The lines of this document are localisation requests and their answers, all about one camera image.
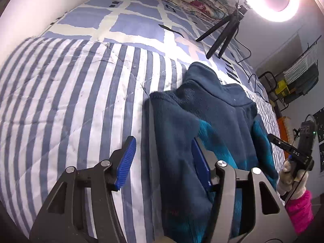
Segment person's right hand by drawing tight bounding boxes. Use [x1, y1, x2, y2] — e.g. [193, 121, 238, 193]
[276, 158, 308, 198]

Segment black metal frame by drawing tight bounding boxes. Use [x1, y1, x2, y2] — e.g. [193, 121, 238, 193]
[258, 71, 277, 99]

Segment yellow box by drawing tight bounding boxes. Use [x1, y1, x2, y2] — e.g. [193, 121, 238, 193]
[275, 80, 290, 97]

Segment teal fleece jacket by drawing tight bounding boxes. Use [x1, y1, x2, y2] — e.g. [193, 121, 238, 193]
[143, 61, 279, 243]

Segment black ring light cable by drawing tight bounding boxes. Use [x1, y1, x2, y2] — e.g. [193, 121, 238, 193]
[234, 37, 272, 104]

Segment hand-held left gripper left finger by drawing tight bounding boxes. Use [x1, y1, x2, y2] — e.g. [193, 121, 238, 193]
[29, 136, 137, 243]

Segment black tripod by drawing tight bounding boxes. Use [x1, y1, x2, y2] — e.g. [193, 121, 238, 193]
[195, 4, 250, 59]

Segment blue white striped bed cover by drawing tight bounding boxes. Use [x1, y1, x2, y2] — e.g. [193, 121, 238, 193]
[0, 37, 281, 243]

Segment cluttered storage shelf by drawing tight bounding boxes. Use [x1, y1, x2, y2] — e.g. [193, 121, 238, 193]
[281, 39, 321, 104]

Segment blue checked bed sheet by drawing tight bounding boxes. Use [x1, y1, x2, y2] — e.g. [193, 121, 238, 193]
[40, 0, 256, 86]

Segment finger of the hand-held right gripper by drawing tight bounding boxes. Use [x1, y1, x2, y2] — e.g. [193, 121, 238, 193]
[267, 134, 294, 150]

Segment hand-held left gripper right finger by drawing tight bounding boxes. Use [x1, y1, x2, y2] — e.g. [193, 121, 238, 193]
[191, 137, 297, 243]

